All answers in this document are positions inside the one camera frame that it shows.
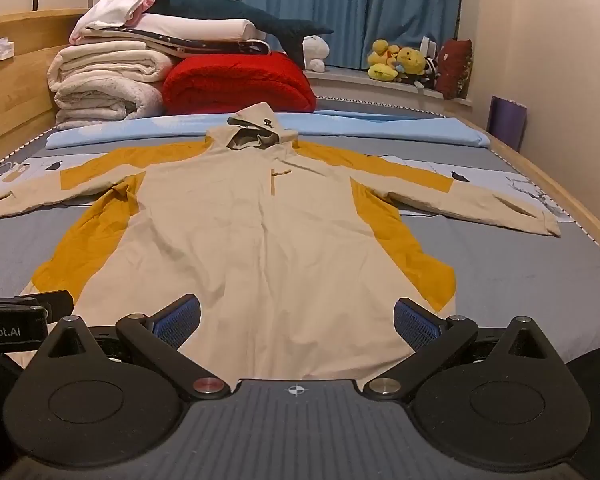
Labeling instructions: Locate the red fleece blanket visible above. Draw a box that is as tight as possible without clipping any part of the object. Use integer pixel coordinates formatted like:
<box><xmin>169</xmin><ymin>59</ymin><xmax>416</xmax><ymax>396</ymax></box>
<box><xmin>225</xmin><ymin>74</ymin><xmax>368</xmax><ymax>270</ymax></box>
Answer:
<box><xmin>162</xmin><ymin>51</ymin><xmax>318</xmax><ymax>117</ymax></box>

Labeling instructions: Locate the white folded pillow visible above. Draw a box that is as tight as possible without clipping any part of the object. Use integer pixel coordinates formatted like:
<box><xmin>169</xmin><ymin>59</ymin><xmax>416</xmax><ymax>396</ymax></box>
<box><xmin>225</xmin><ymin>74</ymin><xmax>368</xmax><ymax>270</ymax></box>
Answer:
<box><xmin>80</xmin><ymin>12</ymin><xmax>267</xmax><ymax>53</ymax></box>

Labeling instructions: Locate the beige and yellow hooded jacket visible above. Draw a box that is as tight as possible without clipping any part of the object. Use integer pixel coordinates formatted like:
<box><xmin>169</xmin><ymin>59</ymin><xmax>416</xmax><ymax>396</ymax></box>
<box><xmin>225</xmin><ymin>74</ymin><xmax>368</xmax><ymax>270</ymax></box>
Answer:
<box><xmin>0</xmin><ymin>101</ymin><xmax>562</xmax><ymax>395</ymax></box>

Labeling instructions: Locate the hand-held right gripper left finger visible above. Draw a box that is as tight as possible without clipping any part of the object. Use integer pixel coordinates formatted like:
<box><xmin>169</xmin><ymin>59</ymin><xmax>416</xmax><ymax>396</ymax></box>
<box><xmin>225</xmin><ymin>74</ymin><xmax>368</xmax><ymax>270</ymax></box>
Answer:
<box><xmin>44</xmin><ymin>294</ymin><xmax>232</xmax><ymax>400</ymax></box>

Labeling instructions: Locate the dark teal shark plush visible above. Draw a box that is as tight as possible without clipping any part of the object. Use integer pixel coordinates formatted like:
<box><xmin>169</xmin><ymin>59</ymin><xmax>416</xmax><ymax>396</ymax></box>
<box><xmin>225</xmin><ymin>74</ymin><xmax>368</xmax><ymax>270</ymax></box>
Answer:
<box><xmin>150</xmin><ymin>0</ymin><xmax>335</xmax><ymax>68</ymax></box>

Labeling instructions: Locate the dark red cushion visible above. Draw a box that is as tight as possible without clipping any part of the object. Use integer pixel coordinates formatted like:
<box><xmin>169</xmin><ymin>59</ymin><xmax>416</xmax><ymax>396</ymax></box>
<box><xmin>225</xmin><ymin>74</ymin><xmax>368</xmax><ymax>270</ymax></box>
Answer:
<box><xmin>437</xmin><ymin>38</ymin><xmax>474</xmax><ymax>101</ymax></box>

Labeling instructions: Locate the cream folded quilt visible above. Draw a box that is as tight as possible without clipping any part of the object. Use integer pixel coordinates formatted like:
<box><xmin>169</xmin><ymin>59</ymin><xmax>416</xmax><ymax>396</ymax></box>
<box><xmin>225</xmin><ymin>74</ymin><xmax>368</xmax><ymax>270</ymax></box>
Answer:
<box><xmin>47</xmin><ymin>42</ymin><xmax>176</xmax><ymax>131</ymax></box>

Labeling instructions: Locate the white plush toy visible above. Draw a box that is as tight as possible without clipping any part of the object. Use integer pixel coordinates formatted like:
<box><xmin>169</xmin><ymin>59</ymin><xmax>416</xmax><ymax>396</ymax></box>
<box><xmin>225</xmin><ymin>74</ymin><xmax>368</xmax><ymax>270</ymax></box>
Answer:
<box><xmin>302</xmin><ymin>35</ymin><xmax>331</xmax><ymax>73</ymax></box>

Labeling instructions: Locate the window sill ledge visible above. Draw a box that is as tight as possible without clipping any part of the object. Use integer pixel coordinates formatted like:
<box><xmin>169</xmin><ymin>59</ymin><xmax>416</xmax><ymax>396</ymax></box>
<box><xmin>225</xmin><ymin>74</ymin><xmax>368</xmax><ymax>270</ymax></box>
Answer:
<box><xmin>304</xmin><ymin>64</ymin><xmax>475</xmax><ymax>112</ymax></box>

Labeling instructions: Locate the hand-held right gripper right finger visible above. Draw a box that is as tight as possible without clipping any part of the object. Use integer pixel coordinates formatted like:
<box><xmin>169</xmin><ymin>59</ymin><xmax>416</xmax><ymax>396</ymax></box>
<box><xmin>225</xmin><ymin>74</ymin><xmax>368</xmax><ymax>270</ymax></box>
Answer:
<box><xmin>364</xmin><ymin>297</ymin><xmax>552</xmax><ymax>401</ymax></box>

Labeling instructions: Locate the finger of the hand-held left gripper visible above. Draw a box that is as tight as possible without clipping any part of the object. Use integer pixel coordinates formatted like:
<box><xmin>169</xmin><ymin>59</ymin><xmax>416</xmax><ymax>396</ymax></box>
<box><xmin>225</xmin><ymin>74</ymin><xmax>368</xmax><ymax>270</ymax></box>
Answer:
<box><xmin>29</xmin><ymin>290</ymin><xmax>76</xmax><ymax>323</ymax></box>

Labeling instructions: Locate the wooden headboard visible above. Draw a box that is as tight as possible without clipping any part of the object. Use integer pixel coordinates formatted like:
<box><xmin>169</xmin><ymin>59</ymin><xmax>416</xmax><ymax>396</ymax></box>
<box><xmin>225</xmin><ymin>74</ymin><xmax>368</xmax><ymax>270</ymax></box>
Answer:
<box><xmin>0</xmin><ymin>8</ymin><xmax>96</xmax><ymax>175</ymax></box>

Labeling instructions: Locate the yellow plush toy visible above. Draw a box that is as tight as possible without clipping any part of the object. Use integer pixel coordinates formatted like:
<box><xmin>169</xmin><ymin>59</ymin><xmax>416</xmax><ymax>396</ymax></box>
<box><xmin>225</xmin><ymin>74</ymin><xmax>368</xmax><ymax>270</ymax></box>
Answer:
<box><xmin>367</xmin><ymin>38</ymin><xmax>400</xmax><ymax>84</ymax></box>
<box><xmin>394</xmin><ymin>46</ymin><xmax>429</xmax><ymax>85</ymax></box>

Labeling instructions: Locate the light blue mat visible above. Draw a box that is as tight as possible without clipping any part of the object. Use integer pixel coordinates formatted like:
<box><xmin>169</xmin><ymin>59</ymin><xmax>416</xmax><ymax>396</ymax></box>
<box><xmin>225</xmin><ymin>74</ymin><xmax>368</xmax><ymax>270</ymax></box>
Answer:
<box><xmin>46</xmin><ymin>112</ymin><xmax>492</xmax><ymax>151</ymax></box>

